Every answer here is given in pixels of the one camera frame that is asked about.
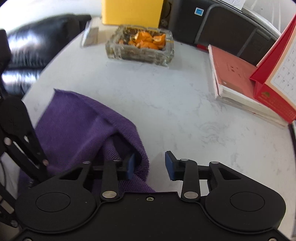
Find clear plastic wrapper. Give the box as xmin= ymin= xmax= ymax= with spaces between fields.
xmin=80 ymin=20 xmax=100 ymax=48

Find glass ashtray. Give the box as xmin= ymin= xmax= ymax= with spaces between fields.
xmin=105 ymin=25 xmax=174 ymax=67

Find black leather sofa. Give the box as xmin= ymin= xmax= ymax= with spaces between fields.
xmin=2 ymin=14 xmax=92 ymax=95

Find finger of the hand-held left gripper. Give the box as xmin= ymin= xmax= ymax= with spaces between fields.
xmin=0 ymin=95 xmax=50 ymax=183
xmin=0 ymin=181 xmax=21 ymax=232

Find red desk calendar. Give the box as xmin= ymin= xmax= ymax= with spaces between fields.
xmin=250 ymin=15 xmax=296 ymax=123

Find orange peels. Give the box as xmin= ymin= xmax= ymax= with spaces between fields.
xmin=118 ymin=31 xmax=167 ymax=50

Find red notebook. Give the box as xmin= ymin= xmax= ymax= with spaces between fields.
xmin=208 ymin=44 xmax=289 ymax=127

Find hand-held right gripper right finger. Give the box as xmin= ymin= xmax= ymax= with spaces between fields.
xmin=165 ymin=151 xmax=245 ymax=201

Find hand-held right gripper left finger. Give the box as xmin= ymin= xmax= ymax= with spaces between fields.
xmin=55 ymin=153 xmax=137 ymax=201

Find black box with blue sticker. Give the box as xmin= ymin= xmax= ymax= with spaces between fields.
xmin=165 ymin=0 xmax=282 ymax=61

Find yellow box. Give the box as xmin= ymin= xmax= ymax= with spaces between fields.
xmin=101 ymin=0 xmax=164 ymax=28

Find purple towel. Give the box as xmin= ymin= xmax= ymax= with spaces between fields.
xmin=18 ymin=88 xmax=156 ymax=194

